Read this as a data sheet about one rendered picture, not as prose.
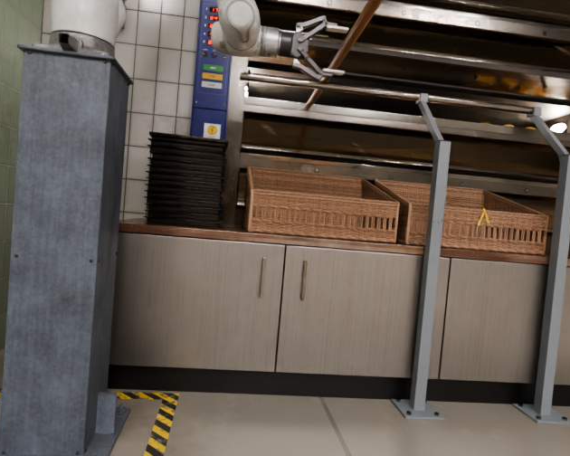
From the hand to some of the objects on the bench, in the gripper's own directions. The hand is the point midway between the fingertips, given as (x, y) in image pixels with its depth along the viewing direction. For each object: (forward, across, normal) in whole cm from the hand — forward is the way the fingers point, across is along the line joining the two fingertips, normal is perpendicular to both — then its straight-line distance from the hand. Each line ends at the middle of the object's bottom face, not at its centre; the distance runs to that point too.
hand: (342, 52), depth 138 cm
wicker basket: (+1, +61, -39) cm, 72 cm away
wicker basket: (+61, +61, -39) cm, 94 cm away
